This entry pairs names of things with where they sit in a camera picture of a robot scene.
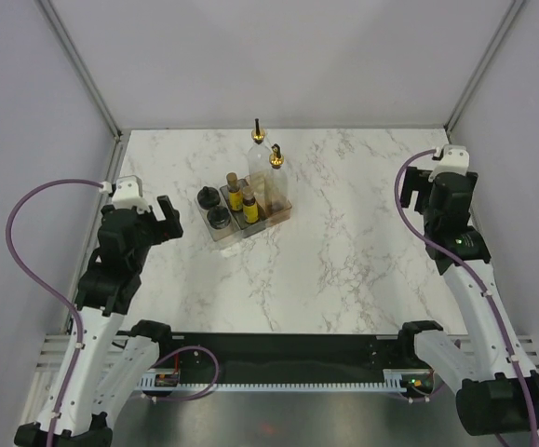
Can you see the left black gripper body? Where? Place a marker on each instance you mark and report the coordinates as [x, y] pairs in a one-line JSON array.
[[152, 230]]

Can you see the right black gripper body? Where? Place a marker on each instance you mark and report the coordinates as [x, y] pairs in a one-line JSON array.
[[474, 178]]

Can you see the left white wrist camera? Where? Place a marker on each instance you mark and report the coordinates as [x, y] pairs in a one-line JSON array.
[[126, 194]]

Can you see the white cable duct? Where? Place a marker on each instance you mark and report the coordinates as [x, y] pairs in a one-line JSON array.
[[393, 382]]

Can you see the left aluminium frame post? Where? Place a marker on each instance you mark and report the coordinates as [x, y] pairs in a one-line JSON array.
[[70, 51]]

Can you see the yellow label bottle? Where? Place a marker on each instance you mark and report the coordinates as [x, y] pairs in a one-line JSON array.
[[249, 206], [235, 195]]

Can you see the right aluminium frame post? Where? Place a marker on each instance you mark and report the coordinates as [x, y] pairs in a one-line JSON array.
[[498, 38]]

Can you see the grey plastic bin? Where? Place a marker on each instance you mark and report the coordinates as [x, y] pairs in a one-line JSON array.
[[238, 217]]

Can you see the orange plastic bin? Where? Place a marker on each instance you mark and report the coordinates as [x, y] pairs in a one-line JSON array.
[[278, 217]]

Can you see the clear plastic bin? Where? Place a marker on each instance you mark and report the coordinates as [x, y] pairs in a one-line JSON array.
[[223, 236]]

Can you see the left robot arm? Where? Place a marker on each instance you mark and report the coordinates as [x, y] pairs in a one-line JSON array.
[[86, 399]]

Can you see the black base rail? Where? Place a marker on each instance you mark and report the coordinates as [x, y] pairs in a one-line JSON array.
[[254, 358]]

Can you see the black cap shaker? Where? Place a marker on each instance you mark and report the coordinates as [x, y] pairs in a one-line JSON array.
[[208, 197], [219, 217]]

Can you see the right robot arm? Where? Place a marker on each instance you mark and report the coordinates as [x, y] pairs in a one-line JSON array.
[[496, 388]]

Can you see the aluminium frame post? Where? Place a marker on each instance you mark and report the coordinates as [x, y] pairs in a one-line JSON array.
[[70, 51], [498, 38]]

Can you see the clear square oil bottle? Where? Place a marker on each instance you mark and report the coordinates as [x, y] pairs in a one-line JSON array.
[[258, 156]]

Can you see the dark sauce glass bottle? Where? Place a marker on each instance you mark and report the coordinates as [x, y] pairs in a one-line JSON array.
[[276, 185]]

